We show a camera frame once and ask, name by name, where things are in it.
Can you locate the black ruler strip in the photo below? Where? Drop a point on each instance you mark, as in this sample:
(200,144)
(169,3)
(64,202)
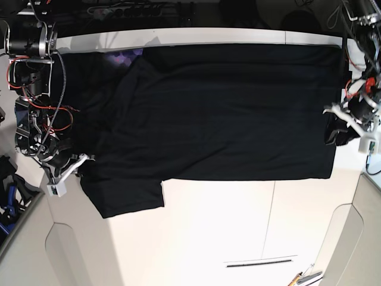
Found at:
(259,263)

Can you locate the black T-shirt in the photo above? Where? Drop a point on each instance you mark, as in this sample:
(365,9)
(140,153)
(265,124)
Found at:
(234,112)

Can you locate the white power strip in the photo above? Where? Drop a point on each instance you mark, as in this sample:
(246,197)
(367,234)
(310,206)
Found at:
(134,11)

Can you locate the grey pen tool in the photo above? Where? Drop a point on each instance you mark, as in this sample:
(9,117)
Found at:
(309,280)

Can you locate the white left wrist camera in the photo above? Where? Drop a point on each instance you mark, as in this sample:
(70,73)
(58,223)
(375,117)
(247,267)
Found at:
(369,145)

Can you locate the yellow pencil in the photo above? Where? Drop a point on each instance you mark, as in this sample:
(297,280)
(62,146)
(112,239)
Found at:
(296,279)

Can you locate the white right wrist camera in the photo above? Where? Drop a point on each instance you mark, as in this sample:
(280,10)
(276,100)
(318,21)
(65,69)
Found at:
(59,189)

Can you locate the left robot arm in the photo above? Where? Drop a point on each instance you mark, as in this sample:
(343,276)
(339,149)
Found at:
(361,20)

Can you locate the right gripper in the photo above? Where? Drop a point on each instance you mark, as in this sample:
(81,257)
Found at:
(57,157)

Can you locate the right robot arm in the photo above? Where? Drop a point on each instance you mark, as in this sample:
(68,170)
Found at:
(30,41)

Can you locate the blue black clamp tool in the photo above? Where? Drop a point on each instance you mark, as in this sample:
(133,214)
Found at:
(15,196)

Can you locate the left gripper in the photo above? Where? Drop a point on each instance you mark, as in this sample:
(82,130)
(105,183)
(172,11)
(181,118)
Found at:
(352,119)

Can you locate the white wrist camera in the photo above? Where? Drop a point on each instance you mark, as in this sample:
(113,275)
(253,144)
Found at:
(369,145)
(59,189)

